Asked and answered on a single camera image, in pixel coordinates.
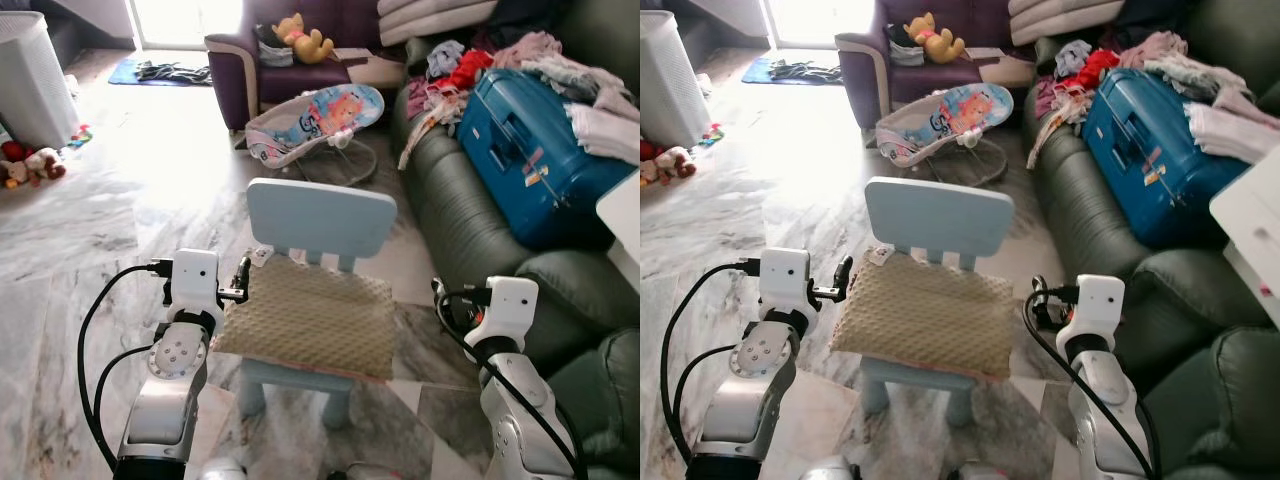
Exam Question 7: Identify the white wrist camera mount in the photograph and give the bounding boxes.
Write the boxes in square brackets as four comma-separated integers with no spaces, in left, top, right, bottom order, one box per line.
[465,276,540,351]
[1057,274,1127,351]
[757,247,814,324]
[165,249,224,326]

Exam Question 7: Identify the red garment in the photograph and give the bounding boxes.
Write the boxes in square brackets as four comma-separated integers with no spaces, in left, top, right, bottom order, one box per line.
[440,48,497,92]
[1074,47,1122,92]

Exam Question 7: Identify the beige dotted pillow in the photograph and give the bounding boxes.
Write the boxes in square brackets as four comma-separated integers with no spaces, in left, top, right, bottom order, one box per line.
[829,247,1017,382]
[211,249,399,382]

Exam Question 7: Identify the blue floor mat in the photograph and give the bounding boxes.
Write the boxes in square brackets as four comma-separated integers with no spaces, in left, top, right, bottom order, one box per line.
[107,57,214,88]
[741,57,844,87]

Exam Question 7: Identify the purple armchair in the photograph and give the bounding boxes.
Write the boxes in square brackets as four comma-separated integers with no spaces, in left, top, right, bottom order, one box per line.
[204,0,403,132]
[835,0,1033,132]

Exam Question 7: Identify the white folded towels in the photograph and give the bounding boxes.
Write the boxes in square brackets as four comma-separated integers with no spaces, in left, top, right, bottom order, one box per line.
[564,99,641,167]
[1184,99,1280,167]

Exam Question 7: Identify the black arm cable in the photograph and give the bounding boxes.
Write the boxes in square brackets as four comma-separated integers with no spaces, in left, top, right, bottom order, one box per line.
[659,261,767,467]
[1021,288,1161,480]
[77,261,177,473]
[436,289,589,480]

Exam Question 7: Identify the printed baby bouncer seat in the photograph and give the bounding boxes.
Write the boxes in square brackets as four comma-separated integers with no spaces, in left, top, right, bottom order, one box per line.
[244,83,387,187]
[875,83,1015,187]

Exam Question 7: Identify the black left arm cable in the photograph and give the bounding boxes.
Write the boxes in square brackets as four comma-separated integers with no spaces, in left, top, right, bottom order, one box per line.
[77,261,177,473]
[659,261,767,467]

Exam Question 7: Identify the white air purifier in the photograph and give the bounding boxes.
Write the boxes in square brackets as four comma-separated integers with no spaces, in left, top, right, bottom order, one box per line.
[0,11,82,152]
[640,9,714,152]

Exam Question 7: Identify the cream stacked cushions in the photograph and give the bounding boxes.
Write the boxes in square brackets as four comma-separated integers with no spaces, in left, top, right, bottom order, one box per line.
[377,0,501,47]
[1007,0,1127,47]

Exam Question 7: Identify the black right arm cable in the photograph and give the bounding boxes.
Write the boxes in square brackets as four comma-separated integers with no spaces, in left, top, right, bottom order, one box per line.
[436,289,589,480]
[1021,288,1161,480]

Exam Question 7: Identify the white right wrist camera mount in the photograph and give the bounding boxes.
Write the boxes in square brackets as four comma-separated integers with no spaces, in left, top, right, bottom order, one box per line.
[465,276,540,351]
[1057,274,1127,351]

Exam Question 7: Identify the brown red plush toy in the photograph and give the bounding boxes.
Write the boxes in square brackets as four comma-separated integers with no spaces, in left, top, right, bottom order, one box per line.
[640,139,699,188]
[0,139,67,190]

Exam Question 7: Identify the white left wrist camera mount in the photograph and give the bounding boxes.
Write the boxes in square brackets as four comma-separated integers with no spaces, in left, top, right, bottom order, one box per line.
[165,249,224,326]
[757,247,814,324]

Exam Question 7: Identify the dark crumpled garment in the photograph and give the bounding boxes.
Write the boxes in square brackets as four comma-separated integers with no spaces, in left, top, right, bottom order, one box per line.
[134,61,212,84]
[767,61,842,84]

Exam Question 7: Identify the light blue child chair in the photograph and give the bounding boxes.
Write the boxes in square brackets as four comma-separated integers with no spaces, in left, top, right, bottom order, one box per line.
[235,177,399,433]
[857,176,1014,433]

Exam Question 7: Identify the pink garment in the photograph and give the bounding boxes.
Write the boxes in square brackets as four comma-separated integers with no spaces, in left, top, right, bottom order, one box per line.
[1117,29,1190,70]
[494,31,567,72]

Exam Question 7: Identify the blue hard suitcase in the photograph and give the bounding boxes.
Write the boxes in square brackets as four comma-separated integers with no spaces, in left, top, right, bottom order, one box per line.
[1081,67,1253,250]
[457,67,638,252]

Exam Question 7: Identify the yellow bear plush toy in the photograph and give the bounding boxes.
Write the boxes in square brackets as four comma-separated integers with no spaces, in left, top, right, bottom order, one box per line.
[902,11,968,64]
[271,12,336,65]

